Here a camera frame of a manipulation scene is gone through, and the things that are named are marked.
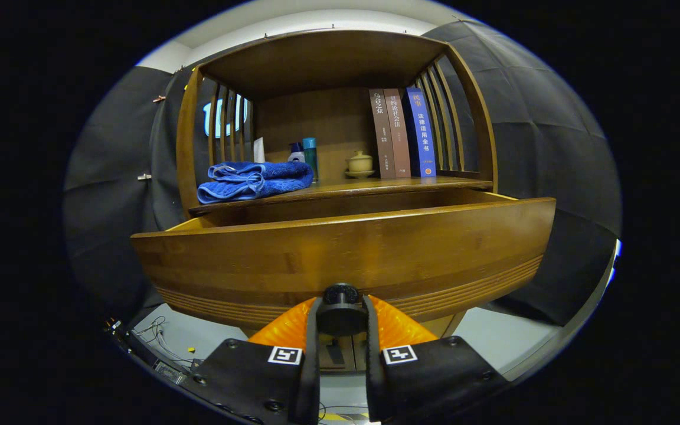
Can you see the wooden cabinet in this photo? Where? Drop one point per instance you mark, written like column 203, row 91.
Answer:
column 316, row 65

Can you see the dark brown book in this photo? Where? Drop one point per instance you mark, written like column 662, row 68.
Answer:
column 382, row 136

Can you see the black round drawer knob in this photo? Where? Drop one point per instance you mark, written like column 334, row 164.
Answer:
column 342, row 316

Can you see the blue folded towel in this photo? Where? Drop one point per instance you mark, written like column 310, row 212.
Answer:
column 257, row 180

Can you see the beige lidded tea bowl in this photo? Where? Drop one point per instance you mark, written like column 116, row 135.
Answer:
column 359, row 162

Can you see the white lotion bottle blue cap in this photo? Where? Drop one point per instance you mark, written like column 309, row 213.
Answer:
column 296, row 154

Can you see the reddish brown book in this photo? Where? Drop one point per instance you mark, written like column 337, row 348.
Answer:
column 399, row 136

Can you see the wooden drawer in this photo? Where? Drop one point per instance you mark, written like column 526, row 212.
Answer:
column 346, row 254

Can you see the white tube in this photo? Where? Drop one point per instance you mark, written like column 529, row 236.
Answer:
column 259, row 150

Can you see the wooden countertop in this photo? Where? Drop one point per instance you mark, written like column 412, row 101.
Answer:
column 375, row 186

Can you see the blue book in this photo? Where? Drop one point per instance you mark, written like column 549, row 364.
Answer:
column 422, row 133

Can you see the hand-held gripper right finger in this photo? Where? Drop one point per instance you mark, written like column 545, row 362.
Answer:
column 434, row 378

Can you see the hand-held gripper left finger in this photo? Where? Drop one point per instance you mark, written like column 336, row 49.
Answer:
column 257, row 383

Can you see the teal clear bottle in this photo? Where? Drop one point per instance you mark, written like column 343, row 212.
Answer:
column 311, row 156

